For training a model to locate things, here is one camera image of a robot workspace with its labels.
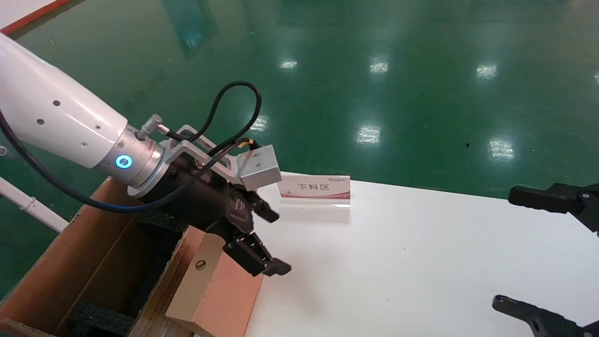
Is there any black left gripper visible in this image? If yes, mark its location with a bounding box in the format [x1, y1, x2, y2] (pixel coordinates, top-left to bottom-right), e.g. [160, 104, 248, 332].
[139, 154, 292, 277]

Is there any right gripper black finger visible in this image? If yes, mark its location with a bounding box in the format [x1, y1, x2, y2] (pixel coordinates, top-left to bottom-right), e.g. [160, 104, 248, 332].
[508, 183, 599, 234]
[492, 295, 599, 337]

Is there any small cardboard box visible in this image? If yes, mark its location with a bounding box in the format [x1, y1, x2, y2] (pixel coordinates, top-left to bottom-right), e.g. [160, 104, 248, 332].
[165, 228, 264, 337]

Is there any large open cardboard box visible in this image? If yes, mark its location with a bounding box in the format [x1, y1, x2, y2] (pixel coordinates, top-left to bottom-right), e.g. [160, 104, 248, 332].
[0, 177, 209, 337]

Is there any acrylic sign with red text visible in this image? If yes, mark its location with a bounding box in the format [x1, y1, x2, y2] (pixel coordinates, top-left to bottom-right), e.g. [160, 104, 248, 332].
[278, 174, 351, 209]

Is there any black foam pad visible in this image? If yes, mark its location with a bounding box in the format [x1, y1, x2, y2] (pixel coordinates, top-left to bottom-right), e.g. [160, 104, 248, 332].
[137, 210, 189, 235]
[70, 303, 137, 337]

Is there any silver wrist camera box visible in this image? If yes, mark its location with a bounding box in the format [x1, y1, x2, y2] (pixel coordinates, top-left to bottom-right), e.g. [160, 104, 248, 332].
[236, 144, 283, 191]

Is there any silver camera mount bracket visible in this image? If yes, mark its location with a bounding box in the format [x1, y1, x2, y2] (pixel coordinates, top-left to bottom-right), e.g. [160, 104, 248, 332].
[166, 125, 244, 181]

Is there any short looped black cable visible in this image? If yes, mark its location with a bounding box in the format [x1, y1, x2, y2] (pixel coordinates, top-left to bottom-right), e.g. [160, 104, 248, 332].
[140, 81, 263, 157]

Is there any white vertical post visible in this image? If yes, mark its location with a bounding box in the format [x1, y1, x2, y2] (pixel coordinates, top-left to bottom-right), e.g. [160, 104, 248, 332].
[0, 178, 69, 233]

